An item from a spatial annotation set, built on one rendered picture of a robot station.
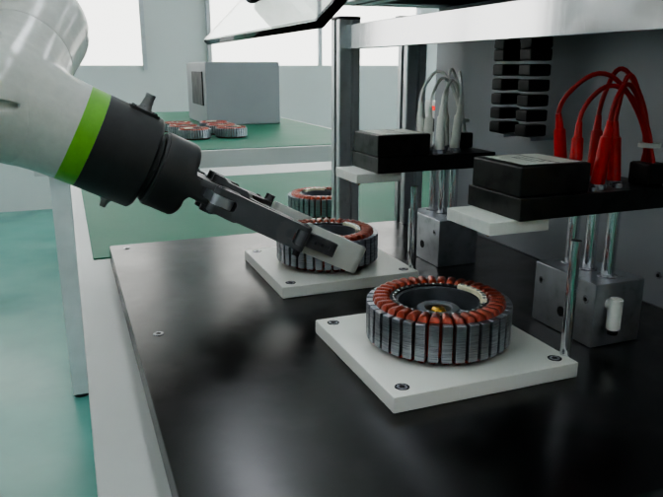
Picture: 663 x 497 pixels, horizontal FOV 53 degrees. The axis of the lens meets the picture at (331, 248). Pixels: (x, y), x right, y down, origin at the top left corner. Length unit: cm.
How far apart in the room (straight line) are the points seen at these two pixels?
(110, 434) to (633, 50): 57
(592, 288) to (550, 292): 5
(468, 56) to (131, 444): 67
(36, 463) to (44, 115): 144
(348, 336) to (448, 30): 32
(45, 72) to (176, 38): 459
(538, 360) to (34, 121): 45
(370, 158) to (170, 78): 452
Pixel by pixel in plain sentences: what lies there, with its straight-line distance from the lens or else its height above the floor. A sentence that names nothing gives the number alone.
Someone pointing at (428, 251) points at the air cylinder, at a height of 78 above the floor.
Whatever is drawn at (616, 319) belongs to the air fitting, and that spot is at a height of 80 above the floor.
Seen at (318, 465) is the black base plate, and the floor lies 77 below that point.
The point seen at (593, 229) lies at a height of 86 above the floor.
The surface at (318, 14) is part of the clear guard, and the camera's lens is 30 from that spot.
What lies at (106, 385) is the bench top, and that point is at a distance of 57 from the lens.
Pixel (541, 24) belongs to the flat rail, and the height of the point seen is 102.
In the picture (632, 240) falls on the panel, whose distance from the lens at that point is 72.
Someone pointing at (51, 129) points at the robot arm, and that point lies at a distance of 62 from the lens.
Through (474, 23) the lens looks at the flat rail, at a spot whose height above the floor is 103.
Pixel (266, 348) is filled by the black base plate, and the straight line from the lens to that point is 55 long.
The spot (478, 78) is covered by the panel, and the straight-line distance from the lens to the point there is 92.
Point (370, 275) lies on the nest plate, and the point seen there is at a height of 78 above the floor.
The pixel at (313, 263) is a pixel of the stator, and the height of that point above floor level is 79.
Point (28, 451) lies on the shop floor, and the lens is 203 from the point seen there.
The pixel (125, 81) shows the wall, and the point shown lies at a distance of 517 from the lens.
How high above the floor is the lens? 99
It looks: 15 degrees down
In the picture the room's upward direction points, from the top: straight up
